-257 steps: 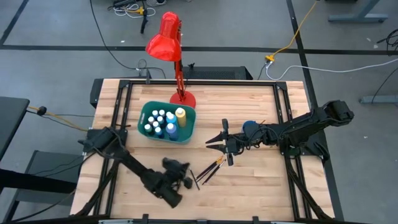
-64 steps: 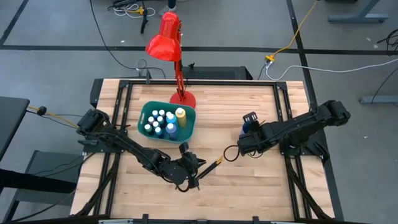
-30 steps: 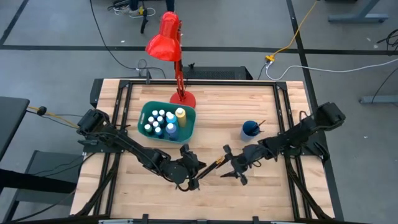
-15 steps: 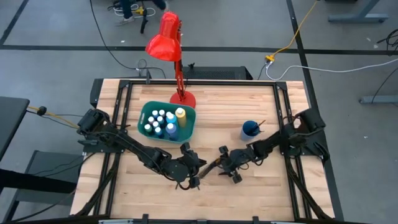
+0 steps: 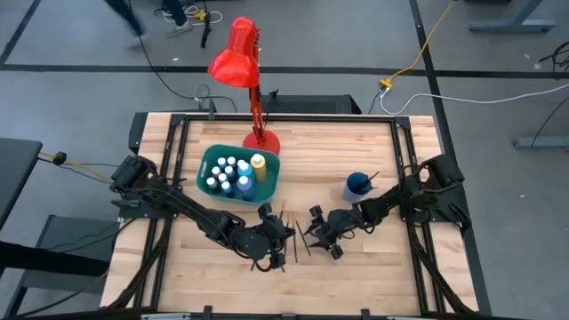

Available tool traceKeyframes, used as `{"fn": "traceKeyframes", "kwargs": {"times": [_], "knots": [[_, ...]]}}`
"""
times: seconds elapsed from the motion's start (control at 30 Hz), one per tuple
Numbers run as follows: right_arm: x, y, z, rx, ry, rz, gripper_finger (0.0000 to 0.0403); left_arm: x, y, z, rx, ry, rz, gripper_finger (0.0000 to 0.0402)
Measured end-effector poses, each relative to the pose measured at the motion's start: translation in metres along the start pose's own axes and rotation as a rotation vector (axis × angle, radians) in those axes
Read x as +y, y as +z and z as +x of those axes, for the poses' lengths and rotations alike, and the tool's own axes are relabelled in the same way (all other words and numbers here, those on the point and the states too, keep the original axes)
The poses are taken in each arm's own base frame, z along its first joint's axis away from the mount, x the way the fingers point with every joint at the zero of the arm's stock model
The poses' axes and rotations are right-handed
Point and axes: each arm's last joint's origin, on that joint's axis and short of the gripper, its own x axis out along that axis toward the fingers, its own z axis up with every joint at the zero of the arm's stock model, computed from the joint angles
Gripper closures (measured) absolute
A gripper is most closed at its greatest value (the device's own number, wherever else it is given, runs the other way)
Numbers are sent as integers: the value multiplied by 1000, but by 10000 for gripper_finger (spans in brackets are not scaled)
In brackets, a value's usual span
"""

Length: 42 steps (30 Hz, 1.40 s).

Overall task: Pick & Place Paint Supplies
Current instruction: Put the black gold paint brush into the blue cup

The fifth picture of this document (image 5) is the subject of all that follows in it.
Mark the yellow paint bottle white cap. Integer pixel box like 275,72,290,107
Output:
250,153,268,183

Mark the teal plastic bin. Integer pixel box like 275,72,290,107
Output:
196,143,282,205

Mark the person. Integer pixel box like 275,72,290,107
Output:
104,0,195,50

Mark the black cable bundle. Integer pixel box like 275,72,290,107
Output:
538,41,569,72

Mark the grey desk leg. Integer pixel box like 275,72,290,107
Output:
469,0,557,34

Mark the black coiled cable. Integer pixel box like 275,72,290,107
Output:
200,7,212,49

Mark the yellow floor cable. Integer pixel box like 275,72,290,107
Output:
378,0,459,89

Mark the white coiled cable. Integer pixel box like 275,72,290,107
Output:
162,4,223,26

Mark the long black floor cable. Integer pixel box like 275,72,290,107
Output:
127,0,239,113

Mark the red desk lamp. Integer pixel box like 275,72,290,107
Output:
207,15,282,156

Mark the black paintbrush dark ferrule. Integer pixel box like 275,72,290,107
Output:
296,220,312,257

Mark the white floor cable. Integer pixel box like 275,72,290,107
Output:
379,83,569,116

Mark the black flat bar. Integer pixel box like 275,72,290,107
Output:
0,239,111,277

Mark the blue plastic cup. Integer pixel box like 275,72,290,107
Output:
342,172,373,204

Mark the thin black floor cable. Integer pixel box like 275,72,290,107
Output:
530,94,569,137

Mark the yellow cable black connector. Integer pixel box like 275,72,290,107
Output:
38,150,119,186

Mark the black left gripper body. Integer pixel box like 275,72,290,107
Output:
228,220,286,261

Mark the grey desk foot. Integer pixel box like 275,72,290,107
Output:
513,135,569,149

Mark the black side table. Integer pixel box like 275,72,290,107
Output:
0,137,44,230

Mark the large purple paint bottle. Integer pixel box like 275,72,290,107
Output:
235,175,256,201

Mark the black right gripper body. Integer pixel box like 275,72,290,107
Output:
317,208,364,245

